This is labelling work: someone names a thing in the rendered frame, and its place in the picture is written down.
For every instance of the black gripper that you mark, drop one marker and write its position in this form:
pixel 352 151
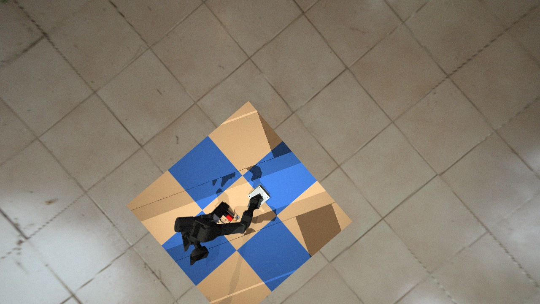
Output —
pixel 199 252

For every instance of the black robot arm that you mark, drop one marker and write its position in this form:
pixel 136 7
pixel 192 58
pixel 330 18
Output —
pixel 209 230

